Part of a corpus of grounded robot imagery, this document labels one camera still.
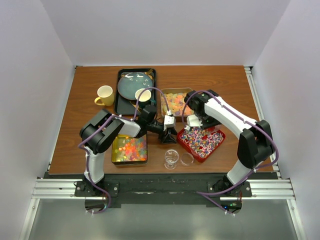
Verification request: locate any red tin of lollipops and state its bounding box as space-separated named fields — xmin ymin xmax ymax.
xmin=176 ymin=127 xmax=226 ymax=163

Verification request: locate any silver tin of gummies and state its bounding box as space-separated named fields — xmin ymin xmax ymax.
xmin=160 ymin=87 xmax=194 ymax=117

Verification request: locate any gold tin of star candies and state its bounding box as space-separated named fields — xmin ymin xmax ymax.
xmin=111 ymin=134 xmax=148 ymax=166

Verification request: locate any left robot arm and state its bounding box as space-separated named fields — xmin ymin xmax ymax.
xmin=78 ymin=104 xmax=177 ymax=196

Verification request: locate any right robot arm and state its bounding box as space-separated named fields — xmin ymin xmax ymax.
xmin=184 ymin=90 xmax=279 ymax=197

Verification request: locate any glass goblet jar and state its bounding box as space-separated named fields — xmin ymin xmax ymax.
xmin=164 ymin=149 xmax=179 ymax=170

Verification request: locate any clear glass lid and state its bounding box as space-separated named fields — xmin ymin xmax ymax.
xmin=180 ymin=152 xmax=194 ymax=167

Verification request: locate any dark green cup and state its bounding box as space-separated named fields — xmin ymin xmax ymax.
xmin=135 ymin=88 xmax=154 ymax=111

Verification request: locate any black tray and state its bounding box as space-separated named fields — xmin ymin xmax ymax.
xmin=114 ymin=68 xmax=157 ymax=115

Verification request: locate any dark teal plate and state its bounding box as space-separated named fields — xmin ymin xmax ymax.
xmin=117 ymin=72 xmax=154 ymax=101

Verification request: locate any yellow mug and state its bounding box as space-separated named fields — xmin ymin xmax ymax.
xmin=94 ymin=85 xmax=115 ymax=107

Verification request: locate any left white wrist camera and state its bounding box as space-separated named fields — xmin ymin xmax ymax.
xmin=163 ymin=115 xmax=176 ymax=129

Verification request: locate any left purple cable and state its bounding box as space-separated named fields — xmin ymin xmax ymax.
xmin=77 ymin=86 xmax=173 ymax=213

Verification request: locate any purple cable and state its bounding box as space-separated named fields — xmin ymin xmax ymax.
xmin=180 ymin=90 xmax=279 ymax=213
xmin=77 ymin=86 xmax=173 ymax=213

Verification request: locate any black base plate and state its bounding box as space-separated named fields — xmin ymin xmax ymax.
xmin=69 ymin=172 xmax=253 ymax=210

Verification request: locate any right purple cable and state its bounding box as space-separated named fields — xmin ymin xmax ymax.
xmin=180 ymin=90 xmax=279 ymax=213

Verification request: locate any aluminium frame rail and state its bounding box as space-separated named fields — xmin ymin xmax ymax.
xmin=20 ymin=66 xmax=306 ymax=240

